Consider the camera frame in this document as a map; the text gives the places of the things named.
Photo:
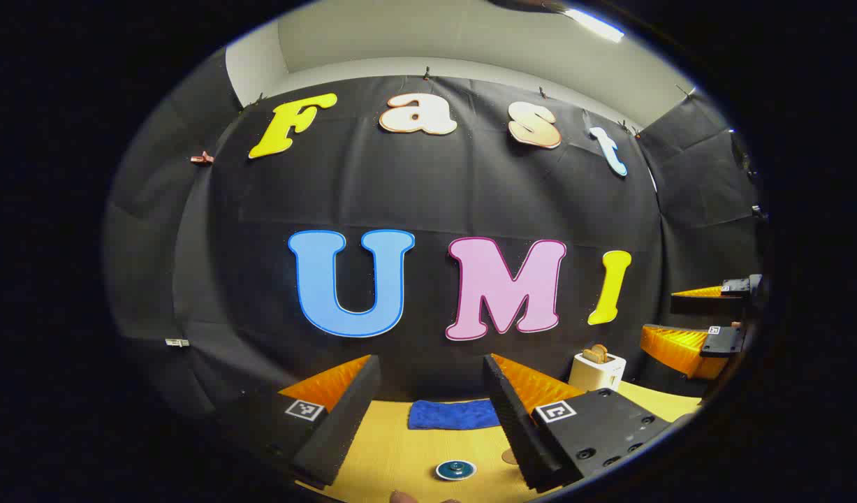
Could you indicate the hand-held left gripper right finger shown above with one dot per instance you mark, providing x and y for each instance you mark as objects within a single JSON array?
[{"x": 515, "y": 426}]

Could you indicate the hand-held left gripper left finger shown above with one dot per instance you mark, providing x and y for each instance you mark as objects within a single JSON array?
[{"x": 344, "y": 419}]

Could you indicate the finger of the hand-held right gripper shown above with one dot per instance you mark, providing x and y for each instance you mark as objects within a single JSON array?
[
  {"x": 700, "y": 304},
  {"x": 721, "y": 344}
]

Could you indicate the white toaster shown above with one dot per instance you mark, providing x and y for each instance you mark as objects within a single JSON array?
[{"x": 596, "y": 376}]

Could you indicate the black backdrop cloth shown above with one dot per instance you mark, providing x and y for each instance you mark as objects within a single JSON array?
[{"x": 428, "y": 181}]

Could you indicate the blue towel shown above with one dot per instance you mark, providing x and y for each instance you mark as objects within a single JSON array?
[{"x": 452, "y": 414}]

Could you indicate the ceiling light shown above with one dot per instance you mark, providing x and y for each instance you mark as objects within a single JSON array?
[{"x": 596, "y": 26}]

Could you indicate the toast slice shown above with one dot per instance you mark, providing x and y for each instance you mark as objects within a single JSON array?
[
  {"x": 601, "y": 351},
  {"x": 589, "y": 356}
]

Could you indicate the white clip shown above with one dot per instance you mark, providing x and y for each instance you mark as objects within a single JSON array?
[{"x": 177, "y": 342}]

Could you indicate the red clip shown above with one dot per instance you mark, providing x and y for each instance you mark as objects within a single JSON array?
[{"x": 202, "y": 158}]

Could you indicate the round brown coaster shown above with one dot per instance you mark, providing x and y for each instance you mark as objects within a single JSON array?
[{"x": 509, "y": 457}]

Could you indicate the white teacup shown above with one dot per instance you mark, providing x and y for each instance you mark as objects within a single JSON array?
[{"x": 438, "y": 472}]

